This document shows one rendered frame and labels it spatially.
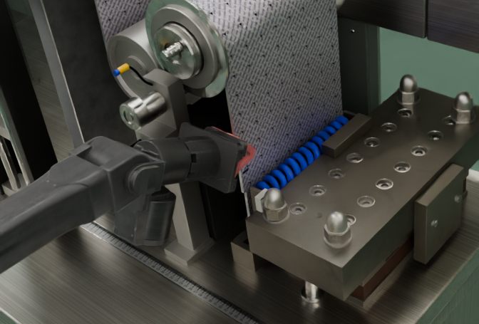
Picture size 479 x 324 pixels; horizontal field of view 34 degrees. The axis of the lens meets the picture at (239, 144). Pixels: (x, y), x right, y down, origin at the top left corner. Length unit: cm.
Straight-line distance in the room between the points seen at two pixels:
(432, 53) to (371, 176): 234
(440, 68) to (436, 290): 225
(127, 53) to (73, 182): 35
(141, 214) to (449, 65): 253
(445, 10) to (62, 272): 69
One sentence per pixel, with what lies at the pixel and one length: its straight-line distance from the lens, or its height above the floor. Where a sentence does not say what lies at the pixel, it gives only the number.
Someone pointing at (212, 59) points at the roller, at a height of 125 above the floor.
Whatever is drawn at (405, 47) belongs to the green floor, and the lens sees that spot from 348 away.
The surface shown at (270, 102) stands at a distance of 108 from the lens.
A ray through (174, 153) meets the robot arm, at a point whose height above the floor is 119.
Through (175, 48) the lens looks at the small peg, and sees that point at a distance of 98.
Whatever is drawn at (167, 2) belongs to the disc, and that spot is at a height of 131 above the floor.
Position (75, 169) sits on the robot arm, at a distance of 86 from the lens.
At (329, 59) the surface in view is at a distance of 117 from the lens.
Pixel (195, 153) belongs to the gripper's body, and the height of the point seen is 117.
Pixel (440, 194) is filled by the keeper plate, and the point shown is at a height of 101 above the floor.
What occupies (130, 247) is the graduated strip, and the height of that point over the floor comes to 90.
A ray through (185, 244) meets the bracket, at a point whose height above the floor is 92.
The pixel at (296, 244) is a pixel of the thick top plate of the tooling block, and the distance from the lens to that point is 102.
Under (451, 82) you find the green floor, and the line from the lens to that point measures 324.
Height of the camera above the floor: 173
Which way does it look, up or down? 36 degrees down
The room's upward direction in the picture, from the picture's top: 9 degrees counter-clockwise
